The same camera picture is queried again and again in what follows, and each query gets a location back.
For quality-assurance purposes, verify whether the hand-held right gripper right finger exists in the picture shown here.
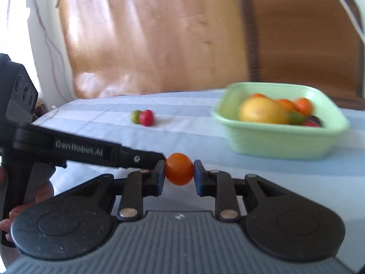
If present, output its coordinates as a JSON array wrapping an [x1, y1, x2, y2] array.
[[193, 160, 288, 221]]

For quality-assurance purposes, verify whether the white hanging cable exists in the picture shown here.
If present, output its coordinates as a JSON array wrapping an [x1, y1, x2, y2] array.
[[321, 0, 365, 39]]

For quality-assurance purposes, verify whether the orange cherry tomato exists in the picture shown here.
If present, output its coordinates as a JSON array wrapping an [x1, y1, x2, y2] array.
[[165, 153, 194, 185], [276, 99, 295, 112]]

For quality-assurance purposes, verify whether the wood pattern board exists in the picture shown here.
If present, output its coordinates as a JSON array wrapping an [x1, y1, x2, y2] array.
[[55, 0, 248, 99]]

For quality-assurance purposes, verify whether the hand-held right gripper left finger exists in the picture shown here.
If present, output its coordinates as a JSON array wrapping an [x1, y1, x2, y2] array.
[[68, 160, 166, 221]]

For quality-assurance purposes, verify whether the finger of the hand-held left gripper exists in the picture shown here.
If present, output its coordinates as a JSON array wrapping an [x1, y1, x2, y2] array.
[[120, 145, 167, 170]]

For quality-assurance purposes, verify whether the thin black cable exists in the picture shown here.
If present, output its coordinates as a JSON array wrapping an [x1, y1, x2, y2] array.
[[27, 0, 69, 103]]

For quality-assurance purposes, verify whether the light green square bowl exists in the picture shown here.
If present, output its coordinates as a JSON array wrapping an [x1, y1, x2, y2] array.
[[212, 82, 351, 160]]

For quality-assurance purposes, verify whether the person's left hand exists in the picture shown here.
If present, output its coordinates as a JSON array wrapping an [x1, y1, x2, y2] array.
[[0, 166, 55, 243]]

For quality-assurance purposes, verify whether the large yellow grapefruit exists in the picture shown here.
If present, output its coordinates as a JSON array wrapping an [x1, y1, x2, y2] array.
[[239, 97, 288, 124]]

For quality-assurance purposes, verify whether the brown clutter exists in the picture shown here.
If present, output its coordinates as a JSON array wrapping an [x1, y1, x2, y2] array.
[[35, 99, 47, 119]]

